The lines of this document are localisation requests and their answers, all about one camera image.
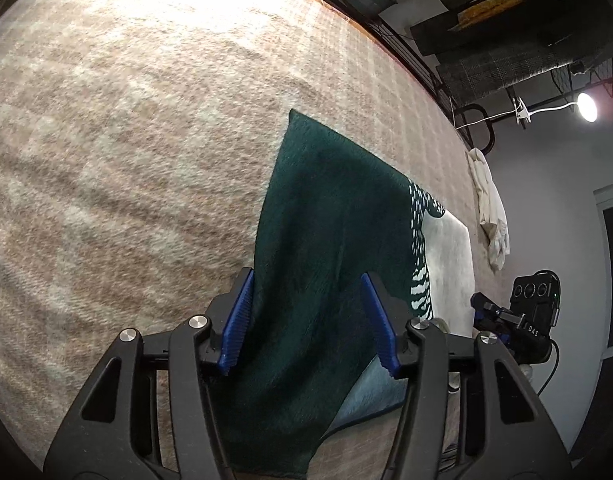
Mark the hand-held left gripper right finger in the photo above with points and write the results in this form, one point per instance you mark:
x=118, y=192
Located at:
x=381, y=320

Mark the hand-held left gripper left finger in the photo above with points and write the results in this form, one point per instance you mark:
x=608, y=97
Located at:
x=239, y=320

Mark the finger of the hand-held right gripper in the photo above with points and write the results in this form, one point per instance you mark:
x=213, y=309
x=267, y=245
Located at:
x=496, y=312

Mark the green and white printed t-shirt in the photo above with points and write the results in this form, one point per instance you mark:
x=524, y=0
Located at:
x=326, y=220

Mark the black metal clothes rack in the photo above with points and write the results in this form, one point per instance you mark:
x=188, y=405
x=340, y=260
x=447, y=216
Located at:
x=386, y=25

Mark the crumpled white cloth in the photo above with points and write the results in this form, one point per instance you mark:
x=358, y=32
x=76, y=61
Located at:
x=491, y=210

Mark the white clip lamp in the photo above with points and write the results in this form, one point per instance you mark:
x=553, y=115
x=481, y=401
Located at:
x=587, y=105

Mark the grey plaid coat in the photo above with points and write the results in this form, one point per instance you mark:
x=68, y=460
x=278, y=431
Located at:
x=496, y=72

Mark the dark hanging garment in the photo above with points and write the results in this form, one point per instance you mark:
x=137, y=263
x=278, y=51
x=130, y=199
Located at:
x=461, y=35

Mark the yellow patterned garment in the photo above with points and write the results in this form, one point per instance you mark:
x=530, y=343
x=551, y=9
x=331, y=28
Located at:
x=486, y=10

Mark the black metal bed frame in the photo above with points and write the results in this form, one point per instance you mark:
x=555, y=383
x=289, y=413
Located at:
x=492, y=135

